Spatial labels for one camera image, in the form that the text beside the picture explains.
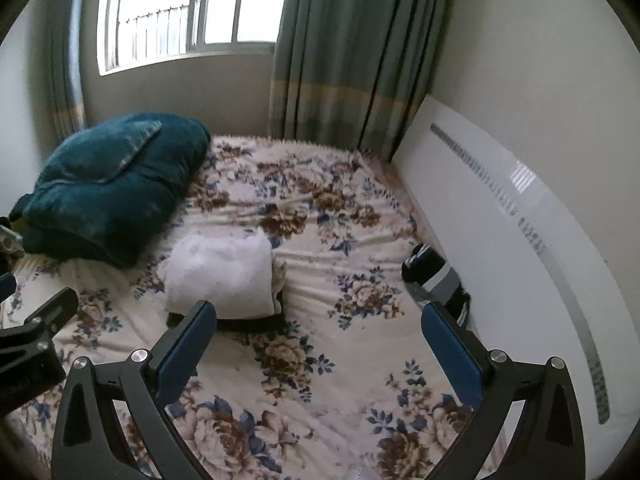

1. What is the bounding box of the teal plush pillow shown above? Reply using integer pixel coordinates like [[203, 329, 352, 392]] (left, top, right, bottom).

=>
[[9, 113, 210, 268]]

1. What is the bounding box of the cream embroidered cloth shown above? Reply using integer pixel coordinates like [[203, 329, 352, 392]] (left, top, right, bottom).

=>
[[271, 256, 286, 314]]

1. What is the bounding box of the white knit garment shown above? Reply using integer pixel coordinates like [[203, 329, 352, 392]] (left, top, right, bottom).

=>
[[160, 231, 276, 321]]

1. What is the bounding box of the white headboard panel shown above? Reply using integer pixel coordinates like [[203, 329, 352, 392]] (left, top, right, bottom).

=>
[[393, 98, 639, 479]]

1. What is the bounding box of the left green curtain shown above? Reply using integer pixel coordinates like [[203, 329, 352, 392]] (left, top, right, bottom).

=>
[[47, 0, 86, 141]]

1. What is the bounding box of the black white striped garment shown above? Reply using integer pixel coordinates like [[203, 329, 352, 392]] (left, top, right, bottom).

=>
[[401, 244, 471, 327]]

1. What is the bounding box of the green striped curtain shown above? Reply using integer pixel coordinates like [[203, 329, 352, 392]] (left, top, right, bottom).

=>
[[268, 0, 447, 159]]

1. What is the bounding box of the window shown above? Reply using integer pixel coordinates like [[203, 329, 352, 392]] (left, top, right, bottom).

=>
[[96, 0, 284, 75]]

